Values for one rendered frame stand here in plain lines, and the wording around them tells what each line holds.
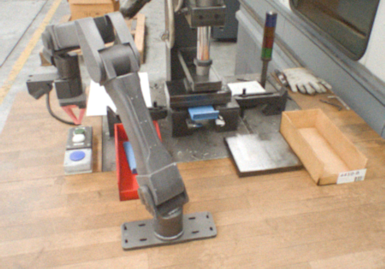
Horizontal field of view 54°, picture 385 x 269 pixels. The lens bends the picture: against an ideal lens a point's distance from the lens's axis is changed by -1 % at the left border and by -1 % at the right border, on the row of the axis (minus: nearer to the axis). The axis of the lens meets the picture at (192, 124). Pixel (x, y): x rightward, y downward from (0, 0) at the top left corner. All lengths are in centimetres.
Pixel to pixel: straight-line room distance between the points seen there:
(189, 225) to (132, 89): 32
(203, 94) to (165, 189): 39
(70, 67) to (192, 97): 33
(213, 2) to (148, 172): 47
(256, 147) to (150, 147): 40
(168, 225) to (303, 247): 28
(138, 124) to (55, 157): 41
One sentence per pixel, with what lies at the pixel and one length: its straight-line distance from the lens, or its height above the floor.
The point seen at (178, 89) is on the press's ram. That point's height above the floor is 104.
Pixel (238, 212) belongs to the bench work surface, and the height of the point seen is 90.
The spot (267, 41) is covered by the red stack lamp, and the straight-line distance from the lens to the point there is 126.
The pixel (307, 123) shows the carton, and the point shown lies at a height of 92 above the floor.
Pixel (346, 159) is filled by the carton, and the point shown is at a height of 92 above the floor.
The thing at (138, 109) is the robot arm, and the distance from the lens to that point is 73.
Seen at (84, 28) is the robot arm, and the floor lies 130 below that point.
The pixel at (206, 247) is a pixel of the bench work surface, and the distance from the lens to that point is 82.
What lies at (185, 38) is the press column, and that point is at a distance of 126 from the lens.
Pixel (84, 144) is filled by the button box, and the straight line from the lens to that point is 107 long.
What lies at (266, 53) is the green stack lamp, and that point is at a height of 107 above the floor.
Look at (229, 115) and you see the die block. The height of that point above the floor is 96.
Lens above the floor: 153
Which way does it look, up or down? 33 degrees down
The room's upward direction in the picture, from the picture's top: 1 degrees clockwise
